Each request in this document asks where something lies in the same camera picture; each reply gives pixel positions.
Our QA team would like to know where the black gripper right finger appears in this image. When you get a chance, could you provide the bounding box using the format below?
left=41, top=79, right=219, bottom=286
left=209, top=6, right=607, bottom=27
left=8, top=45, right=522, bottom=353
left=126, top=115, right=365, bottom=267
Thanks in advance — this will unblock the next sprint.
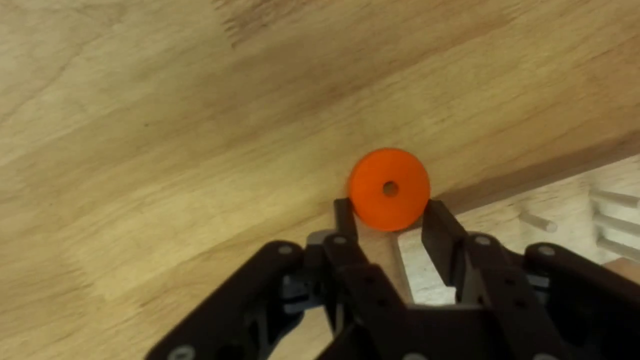
left=422, top=198, right=640, bottom=360

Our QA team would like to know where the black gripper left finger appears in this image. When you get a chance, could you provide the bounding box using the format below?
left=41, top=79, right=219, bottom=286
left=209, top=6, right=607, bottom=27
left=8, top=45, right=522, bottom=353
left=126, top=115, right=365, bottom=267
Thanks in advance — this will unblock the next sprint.
left=147, top=198, right=408, bottom=360

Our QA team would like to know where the orange plastic ring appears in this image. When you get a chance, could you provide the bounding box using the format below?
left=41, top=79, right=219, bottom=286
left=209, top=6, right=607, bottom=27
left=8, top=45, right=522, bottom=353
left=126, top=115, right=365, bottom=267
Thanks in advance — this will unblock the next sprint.
left=346, top=146, right=433, bottom=234

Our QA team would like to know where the wooden peg board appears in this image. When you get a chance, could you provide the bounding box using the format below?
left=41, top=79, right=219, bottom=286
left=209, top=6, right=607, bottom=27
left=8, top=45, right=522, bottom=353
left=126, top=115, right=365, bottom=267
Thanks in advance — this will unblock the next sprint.
left=393, top=153, right=640, bottom=307

